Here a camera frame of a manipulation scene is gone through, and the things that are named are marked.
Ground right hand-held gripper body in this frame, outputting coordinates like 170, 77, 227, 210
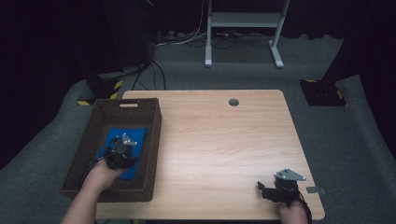
264, 168, 307, 205

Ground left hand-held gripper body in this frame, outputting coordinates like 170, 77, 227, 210
104, 133, 138, 171

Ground blue t-shirt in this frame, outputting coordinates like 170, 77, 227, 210
94, 126, 149, 182

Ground brown wicker basket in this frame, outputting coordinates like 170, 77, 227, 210
59, 97, 163, 203

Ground person's right hand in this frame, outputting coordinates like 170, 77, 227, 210
277, 199, 308, 224

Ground black stand base striped tape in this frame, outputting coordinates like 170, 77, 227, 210
77, 77, 124, 106

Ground black equipment case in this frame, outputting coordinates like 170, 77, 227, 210
120, 0, 154, 68

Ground power strip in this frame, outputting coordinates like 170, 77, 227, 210
157, 29, 200, 43

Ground white metal stand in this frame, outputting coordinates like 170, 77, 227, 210
204, 0, 290, 69

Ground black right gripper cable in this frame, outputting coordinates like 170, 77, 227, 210
297, 189, 314, 224

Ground black floor cable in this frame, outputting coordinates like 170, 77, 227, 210
131, 59, 167, 91

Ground black stand base plate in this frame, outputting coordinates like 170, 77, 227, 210
299, 78, 347, 107

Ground white floor cable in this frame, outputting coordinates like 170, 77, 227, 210
154, 0, 208, 48

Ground black cables under stand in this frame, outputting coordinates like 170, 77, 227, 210
211, 31, 272, 50

